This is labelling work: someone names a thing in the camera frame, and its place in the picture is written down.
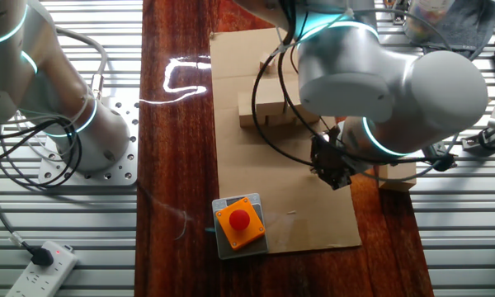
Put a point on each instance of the orange emergency stop button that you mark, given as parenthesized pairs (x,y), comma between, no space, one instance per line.
(239,220)

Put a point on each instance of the reddish wood grain board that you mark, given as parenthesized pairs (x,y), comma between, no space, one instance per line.
(173,165)

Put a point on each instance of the silver robot mounting plate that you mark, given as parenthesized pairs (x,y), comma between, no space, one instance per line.
(123,123)

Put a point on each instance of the metal camera stand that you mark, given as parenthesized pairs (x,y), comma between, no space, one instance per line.
(478,144)

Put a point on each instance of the white power strip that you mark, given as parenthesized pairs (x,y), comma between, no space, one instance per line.
(45,280)

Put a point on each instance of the brown cardboard sheet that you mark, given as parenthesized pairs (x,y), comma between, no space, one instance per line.
(297,214)

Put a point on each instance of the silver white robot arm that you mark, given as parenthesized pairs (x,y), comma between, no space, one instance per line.
(437,90)

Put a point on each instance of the medium wooden cube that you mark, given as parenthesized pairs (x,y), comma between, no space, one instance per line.
(267,66)

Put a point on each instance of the black power plug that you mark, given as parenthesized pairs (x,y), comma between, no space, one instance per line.
(43,256)

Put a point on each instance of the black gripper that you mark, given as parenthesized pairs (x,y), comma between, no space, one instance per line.
(334,152)

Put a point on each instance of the jar with colourful contents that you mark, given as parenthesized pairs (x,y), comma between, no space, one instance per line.
(427,20)

